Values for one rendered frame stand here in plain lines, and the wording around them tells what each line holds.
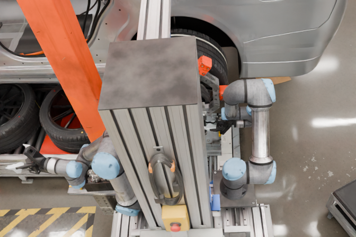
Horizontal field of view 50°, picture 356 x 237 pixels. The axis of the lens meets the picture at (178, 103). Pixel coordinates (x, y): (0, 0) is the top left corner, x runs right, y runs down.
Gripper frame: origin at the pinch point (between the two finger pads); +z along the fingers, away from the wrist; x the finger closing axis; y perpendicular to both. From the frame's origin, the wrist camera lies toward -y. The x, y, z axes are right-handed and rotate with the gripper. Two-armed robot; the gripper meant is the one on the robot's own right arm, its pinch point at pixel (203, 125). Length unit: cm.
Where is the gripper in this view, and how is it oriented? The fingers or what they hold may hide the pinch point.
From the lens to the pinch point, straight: 234.5
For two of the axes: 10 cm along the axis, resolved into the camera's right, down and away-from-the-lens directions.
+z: -9.9, 0.5, 1.0
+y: -1.1, -6.3, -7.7
